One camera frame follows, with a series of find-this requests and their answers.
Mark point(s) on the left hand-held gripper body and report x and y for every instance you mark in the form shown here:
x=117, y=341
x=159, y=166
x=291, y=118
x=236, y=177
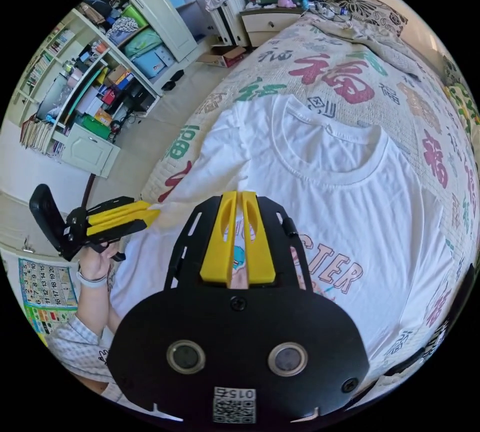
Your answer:
x=77, y=227

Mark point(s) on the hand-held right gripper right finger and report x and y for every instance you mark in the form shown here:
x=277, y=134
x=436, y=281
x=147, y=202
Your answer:
x=260, y=259

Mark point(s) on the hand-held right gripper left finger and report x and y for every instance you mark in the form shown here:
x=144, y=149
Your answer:
x=215, y=252

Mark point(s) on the white printed short sleeve shirt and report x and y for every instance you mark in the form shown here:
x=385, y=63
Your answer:
x=348, y=222

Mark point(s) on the person's left forearm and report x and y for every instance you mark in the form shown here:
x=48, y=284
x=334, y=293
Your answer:
x=89, y=302

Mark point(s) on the person's left hand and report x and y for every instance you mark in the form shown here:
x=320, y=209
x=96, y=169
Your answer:
x=93, y=265

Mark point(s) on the white open shelf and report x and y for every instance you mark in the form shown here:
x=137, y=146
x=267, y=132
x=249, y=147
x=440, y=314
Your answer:
x=88, y=150

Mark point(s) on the cardboard carton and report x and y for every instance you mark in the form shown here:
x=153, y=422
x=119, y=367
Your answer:
x=221, y=57

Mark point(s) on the white wardrobe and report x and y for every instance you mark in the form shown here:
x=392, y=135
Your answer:
x=165, y=19

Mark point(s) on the bed with printed quilt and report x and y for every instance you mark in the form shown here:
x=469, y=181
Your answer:
x=405, y=117

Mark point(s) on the white ribbed cabinet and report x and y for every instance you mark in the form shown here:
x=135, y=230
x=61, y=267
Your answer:
x=228, y=23

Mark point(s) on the cream nightstand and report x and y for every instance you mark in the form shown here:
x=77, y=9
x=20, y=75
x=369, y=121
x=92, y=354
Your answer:
x=270, y=23

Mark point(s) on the beige crumpled blanket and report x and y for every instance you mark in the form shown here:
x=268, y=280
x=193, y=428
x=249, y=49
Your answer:
x=375, y=45

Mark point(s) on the pillow with black flowers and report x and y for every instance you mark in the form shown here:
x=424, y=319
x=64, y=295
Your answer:
x=360, y=0

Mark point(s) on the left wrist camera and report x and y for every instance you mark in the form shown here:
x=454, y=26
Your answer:
x=45, y=210

